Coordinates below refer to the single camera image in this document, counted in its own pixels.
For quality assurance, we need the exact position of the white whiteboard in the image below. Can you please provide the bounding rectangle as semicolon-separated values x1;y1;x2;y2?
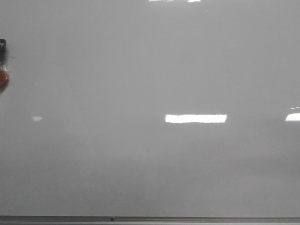
0;0;300;217

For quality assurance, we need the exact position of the grey aluminium whiteboard frame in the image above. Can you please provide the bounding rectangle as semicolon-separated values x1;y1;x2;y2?
0;216;300;225

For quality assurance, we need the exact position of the black whiteboard marker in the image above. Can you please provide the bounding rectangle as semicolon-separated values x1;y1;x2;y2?
0;38;8;94

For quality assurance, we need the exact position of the red magnet taped on marker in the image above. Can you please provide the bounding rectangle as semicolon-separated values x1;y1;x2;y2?
0;61;10;94

